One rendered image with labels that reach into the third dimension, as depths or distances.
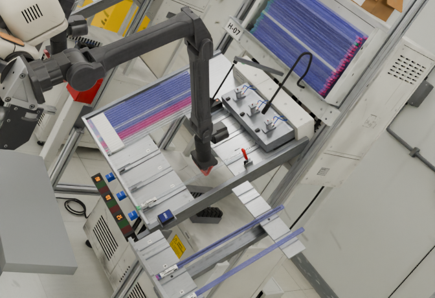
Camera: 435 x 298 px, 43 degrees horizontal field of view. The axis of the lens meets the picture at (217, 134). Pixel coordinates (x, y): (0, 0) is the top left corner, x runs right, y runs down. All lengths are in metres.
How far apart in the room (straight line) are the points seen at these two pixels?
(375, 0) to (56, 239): 1.64
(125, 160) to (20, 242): 0.59
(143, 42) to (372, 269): 2.53
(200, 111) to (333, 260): 2.21
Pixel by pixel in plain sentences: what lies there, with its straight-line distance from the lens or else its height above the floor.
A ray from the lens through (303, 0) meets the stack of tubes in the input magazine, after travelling 2.29.
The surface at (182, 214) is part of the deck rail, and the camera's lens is 2.05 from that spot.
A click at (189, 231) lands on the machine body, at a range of 2.34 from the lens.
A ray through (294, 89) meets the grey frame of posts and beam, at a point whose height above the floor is 1.33.
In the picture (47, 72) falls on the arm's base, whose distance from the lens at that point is 1.47.
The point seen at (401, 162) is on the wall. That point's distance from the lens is 3.62.
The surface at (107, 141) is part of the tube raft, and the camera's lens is 2.34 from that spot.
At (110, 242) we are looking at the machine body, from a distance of 2.77.
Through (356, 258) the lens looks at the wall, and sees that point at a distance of 3.74.
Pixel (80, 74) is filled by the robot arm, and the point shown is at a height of 1.25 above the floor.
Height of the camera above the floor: 1.81
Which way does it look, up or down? 21 degrees down
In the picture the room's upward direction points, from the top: 33 degrees clockwise
